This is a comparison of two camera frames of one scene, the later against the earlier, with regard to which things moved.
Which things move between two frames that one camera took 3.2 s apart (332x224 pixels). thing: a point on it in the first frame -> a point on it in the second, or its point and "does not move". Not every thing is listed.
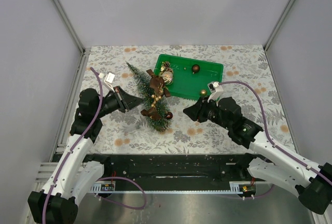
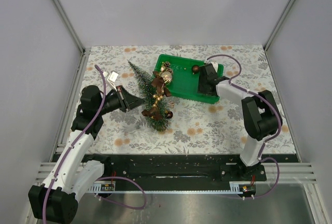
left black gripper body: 122,102 does not move
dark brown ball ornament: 169,115 does not move
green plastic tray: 191,77 does not move
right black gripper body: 202,114 -> 201,87
